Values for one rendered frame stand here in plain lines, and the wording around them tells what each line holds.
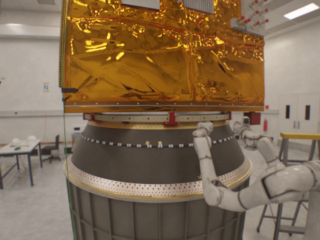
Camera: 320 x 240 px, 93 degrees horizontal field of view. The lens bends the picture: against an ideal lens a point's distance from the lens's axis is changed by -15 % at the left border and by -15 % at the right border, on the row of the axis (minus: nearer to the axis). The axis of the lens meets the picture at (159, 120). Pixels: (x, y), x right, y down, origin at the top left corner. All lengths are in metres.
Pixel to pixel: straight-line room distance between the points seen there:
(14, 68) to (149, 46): 6.41
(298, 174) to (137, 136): 1.10
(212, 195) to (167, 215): 0.65
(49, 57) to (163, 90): 6.12
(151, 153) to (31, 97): 6.16
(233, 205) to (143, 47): 1.17
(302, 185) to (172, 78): 1.13
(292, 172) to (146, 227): 1.10
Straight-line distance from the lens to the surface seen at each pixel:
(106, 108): 1.35
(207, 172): 0.86
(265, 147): 0.96
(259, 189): 0.67
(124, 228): 1.52
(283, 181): 0.63
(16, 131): 7.36
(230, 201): 0.76
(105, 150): 1.50
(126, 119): 1.44
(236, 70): 1.83
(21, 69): 7.36
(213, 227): 1.65
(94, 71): 1.32
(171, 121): 1.37
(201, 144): 0.90
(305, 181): 0.65
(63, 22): 1.58
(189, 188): 1.34
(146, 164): 1.34
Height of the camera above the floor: 1.78
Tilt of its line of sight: 4 degrees down
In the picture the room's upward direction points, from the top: straight up
